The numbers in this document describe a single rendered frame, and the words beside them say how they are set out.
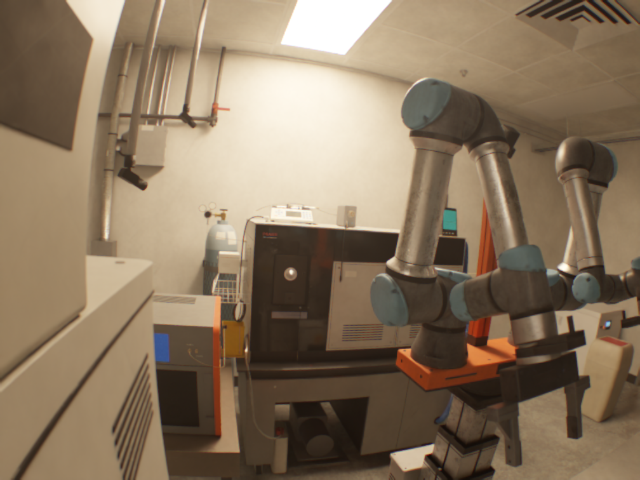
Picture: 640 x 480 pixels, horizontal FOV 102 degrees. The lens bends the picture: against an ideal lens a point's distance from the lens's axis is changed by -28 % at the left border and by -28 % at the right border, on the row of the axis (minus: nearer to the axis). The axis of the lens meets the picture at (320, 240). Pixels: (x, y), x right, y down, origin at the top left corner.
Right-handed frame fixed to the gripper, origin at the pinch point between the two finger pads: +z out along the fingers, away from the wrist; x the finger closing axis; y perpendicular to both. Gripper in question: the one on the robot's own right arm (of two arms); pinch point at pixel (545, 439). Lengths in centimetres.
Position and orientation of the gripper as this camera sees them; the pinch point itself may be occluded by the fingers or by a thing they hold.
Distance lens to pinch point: 62.9
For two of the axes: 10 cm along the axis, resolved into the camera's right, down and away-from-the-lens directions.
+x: -9.9, 0.6, -1.3
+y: -1.0, 3.3, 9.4
